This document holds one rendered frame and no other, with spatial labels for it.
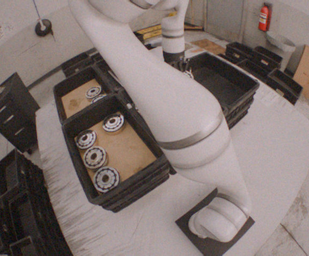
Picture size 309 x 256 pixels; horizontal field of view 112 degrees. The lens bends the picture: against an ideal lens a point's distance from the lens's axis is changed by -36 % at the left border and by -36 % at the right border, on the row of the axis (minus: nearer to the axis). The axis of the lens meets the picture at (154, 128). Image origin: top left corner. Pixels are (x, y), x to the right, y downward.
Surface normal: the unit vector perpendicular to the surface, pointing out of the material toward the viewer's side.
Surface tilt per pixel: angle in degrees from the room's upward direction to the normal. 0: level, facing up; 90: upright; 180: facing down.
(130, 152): 0
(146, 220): 0
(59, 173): 0
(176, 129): 63
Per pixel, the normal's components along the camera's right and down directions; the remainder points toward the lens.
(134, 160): -0.11, -0.60
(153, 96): -0.15, 0.10
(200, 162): -0.15, 0.46
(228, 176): 0.30, 0.52
